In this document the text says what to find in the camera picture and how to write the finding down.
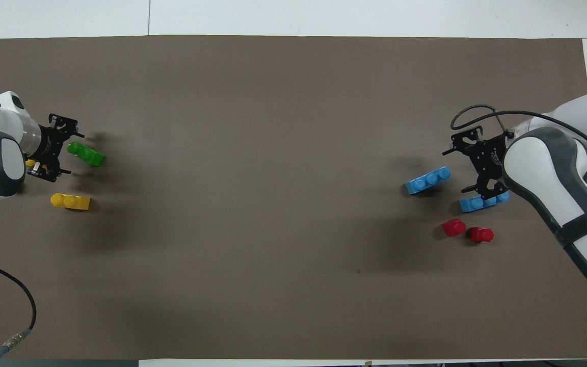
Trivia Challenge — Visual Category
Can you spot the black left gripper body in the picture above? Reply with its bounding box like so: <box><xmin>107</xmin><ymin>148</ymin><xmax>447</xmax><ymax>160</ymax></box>
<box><xmin>32</xmin><ymin>121</ymin><xmax>71</xmax><ymax>173</ymax></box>

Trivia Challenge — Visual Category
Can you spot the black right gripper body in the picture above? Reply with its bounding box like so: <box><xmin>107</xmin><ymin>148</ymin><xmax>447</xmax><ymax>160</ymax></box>
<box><xmin>471</xmin><ymin>134</ymin><xmax>510</xmax><ymax>198</ymax></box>

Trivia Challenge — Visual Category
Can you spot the green two-stud toy brick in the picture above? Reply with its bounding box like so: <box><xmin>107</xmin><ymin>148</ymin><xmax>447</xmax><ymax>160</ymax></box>
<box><xmin>67</xmin><ymin>141</ymin><xmax>106</xmax><ymax>167</ymax></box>

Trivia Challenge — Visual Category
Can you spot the blue three-stud toy brick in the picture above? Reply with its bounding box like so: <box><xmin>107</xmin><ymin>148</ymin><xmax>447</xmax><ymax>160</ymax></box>
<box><xmin>459</xmin><ymin>190</ymin><xmax>511</xmax><ymax>214</ymax></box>
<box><xmin>404</xmin><ymin>166</ymin><xmax>452</xmax><ymax>196</ymax></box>

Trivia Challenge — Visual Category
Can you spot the brown table mat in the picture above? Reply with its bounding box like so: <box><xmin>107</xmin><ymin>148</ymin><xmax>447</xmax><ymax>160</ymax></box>
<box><xmin>0</xmin><ymin>35</ymin><xmax>587</xmax><ymax>360</ymax></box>

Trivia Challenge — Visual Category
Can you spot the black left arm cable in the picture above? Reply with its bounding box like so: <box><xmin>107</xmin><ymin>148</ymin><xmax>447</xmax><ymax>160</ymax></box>
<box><xmin>0</xmin><ymin>256</ymin><xmax>37</xmax><ymax>367</ymax></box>

